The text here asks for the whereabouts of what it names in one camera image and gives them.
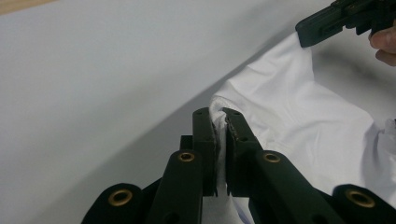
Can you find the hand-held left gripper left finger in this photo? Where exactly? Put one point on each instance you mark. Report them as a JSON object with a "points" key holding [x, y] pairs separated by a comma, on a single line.
{"points": [[186, 180]]}

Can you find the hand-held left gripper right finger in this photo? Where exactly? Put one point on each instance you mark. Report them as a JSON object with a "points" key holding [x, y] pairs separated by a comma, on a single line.
{"points": [[267, 186]]}

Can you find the white pants with black waistband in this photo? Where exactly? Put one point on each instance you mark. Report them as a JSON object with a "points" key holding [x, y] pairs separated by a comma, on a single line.
{"points": [[295, 109]]}

